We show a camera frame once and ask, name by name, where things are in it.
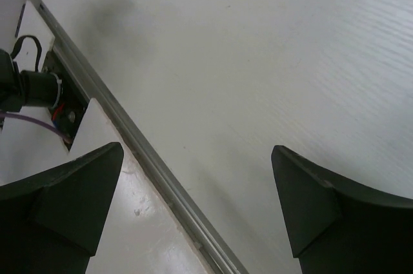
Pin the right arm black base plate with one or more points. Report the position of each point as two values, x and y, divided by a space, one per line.
69 112

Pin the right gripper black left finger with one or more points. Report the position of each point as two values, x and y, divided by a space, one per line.
52 222

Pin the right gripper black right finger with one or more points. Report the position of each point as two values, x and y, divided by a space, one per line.
337 225

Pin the aluminium rail front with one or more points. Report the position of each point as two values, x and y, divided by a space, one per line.
213 248

